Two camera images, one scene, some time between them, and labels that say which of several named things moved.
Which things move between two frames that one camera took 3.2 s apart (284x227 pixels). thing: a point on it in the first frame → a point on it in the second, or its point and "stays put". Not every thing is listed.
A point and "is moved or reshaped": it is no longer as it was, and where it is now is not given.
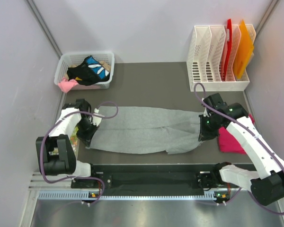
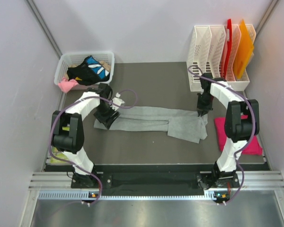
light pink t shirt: (66, 85) stays put
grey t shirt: (132, 131) is moved or reshaped
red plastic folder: (229, 28) stays put
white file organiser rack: (206, 59) stays put
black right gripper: (205, 135) → (201, 109)
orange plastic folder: (244, 51) stays put
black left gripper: (86, 139) → (107, 120)
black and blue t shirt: (89, 72) stays put
